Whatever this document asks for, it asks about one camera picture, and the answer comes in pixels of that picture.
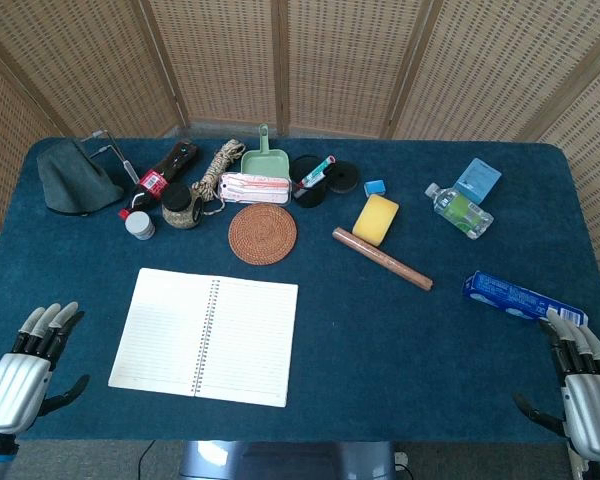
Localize green plastic dustpan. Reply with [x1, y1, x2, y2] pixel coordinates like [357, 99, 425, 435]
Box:
[240, 123, 292, 179]

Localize bent metal wire stand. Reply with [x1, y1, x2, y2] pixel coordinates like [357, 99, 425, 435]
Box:
[81, 129, 142, 185]

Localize yellow sponge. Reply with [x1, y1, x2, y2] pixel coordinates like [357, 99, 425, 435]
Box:
[351, 193, 400, 247]

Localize grey felt hat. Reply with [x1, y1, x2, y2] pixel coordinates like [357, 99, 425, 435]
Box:
[35, 138, 126, 217]

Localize blue toothpaste box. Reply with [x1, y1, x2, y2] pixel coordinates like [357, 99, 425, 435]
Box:
[461, 270, 590, 329]

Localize round woven rattan coaster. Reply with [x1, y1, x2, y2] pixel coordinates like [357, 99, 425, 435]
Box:
[227, 202, 299, 266]

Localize black cable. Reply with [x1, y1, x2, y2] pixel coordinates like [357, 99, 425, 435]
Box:
[137, 439, 157, 480]

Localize marker pen black cap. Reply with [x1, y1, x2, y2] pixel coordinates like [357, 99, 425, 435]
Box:
[293, 154, 337, 194]

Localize small white jar grey lid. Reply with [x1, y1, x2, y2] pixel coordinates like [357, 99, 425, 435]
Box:
[124, 210, 157, 242]

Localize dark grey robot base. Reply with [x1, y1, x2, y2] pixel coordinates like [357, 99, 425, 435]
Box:
[179, 440, 397, 480]

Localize braided rope bundle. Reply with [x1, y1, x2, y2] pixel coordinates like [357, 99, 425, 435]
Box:
[192, 139, 247, 216]

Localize glass seed jar black lid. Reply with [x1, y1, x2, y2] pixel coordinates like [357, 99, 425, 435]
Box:
[160, 182, 205, 230]

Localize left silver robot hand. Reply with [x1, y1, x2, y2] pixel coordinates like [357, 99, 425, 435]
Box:
[0, 301, 91, 435]

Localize light blue box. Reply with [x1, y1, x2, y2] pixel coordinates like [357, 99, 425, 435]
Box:
[451, 157, 503, 205]

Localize black round discs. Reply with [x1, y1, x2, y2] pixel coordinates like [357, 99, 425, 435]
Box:
[288, 155, 331, 210]

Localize pink toothbrush pack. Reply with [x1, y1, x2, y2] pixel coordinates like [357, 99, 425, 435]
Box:
[218, 172, 293, 206]

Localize black round disc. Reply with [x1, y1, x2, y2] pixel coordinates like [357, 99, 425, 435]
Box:
[326, 161, 360, 195]

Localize blue table cloth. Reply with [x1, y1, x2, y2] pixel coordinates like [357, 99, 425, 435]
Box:
[0, 137, 600, 444]

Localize spiral notebook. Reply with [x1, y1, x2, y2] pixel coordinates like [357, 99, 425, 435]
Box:
[107, 267, 300, 409]

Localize brown wooden roll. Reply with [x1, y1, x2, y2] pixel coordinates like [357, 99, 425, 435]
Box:
[332, 227, 435, 292]

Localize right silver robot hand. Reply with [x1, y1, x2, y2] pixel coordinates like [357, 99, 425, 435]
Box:
[513, 308, 600, 464]

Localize cola bottle red label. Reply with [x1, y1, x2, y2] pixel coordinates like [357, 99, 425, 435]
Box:
[118, 140, 201, 221]

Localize water bottle green label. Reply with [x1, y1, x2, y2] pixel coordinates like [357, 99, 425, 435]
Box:
[424, 182, 495, 241]

